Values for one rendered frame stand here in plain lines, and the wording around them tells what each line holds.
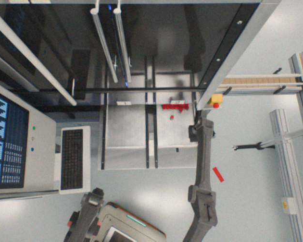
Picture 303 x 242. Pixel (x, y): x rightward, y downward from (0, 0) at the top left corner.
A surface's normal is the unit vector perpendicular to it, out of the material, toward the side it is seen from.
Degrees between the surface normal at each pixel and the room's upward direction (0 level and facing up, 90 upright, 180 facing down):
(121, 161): 0
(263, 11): 90
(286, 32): 0
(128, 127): 0
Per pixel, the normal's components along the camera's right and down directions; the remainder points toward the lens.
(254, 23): 0.03, 0.96
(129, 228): 0.02, -0.28
